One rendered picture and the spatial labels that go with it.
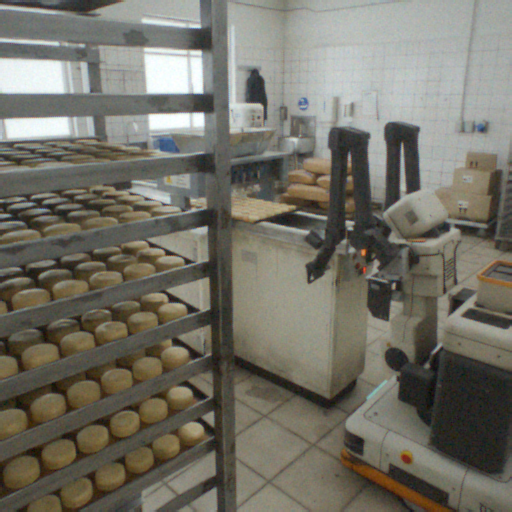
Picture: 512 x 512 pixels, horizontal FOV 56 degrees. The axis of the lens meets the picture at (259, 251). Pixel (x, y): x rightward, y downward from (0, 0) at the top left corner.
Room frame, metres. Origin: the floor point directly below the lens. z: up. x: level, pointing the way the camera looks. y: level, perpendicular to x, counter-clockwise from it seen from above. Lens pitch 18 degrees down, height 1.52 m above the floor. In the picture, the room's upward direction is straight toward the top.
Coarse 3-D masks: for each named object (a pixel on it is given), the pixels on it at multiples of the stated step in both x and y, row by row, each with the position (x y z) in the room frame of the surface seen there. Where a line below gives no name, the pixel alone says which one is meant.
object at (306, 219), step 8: (136, 184) 3.50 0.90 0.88; (144, 184) 3.43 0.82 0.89; (152, 184) 3.40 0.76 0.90; (152, 192) 3.38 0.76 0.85; (160, 192) 3.32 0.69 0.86; (280, 216) 2.62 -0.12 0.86; (288, 216) 2.58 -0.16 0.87; (296, 216) 2.55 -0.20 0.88; (304, 216) 2.51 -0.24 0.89; (312, 216) 2.48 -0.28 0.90; (320, 216) 2.46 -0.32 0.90; (304, 224) 2.51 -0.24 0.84; (312, 224) 2.48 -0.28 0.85; (320, 224) 2.45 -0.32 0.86; (352, 224) 2.32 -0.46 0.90
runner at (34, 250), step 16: (128, 224) 0.68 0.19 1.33; (144, 224) 0.70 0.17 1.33; (160, 224) 0.72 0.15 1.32; (176, 224) 0.74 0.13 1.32; (192, 224) 0.75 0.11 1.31; (32, 240) 0.60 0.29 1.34; (48, 240) 0.61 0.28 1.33; (64, 240) 0.62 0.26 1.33; (80, 240) 0.64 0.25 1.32; (96, 240) 0.65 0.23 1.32; (112, 240) 0.66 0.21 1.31; (128, 240) 0.68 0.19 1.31; (0, 256) 0.57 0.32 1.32; (16, 256) 0.58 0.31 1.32; (32, 256) 0.59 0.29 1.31; (48, 256) 0.61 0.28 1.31
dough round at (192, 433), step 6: (186, 426) 0.81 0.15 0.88; (192, 426) 0.81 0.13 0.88; (198, 426) 0.81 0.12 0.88; (180, 432) 0.79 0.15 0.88; (186, 432) 0.79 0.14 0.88; (192, 432) 0.79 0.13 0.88; (198, 432) 0.79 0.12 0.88; (180, 438) 0.78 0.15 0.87; (186, 438) 0.78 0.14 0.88; (192, 438) 0.78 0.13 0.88; (198, 438) 0.78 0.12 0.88; (186, 444) 0.78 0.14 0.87; (192, 444) 0.78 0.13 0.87
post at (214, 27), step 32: (224, 0) 0.77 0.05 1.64; (224, 32) 0.76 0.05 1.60; (224, 64) 0.76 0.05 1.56; (224, 96) 0.76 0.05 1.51; (224, 128) 0.76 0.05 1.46; (224, 160) 0.76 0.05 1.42; (224, 192) 0.76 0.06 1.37; (224, 224) 0.76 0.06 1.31; (224, 256) 0.76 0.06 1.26; (224, 288) 0.76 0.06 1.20; (224, 320) 0.76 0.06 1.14; (224, 352) 0.76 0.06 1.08; (224, 384) 0.75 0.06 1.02; (224, 416) 0.75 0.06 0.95; (224, 448) 0.75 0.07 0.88; (224, 480) 0.75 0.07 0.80
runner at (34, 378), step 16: (176, 320) 0.73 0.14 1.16; (192, 320) 0.75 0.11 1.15; (208, 320) 0.77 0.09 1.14; (144, 336) 0.69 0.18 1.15; (160, 336) 0.71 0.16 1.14; (176, 336) 0.73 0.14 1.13; (80, 352) 0.62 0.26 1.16; (96, 352) 0.64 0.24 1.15; (112, 352) 0.65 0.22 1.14; (128, 352) 0.67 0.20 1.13; (32, 368) 0.58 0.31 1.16; (48, 368) 0.59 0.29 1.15; (64, 368) 0.61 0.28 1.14; (80, 368) 0.62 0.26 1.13; (0, 384) 0.55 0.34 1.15; (16, 384) 0.56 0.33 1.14; (32, 384) 0.58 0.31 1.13; (0, 400) 0.55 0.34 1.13
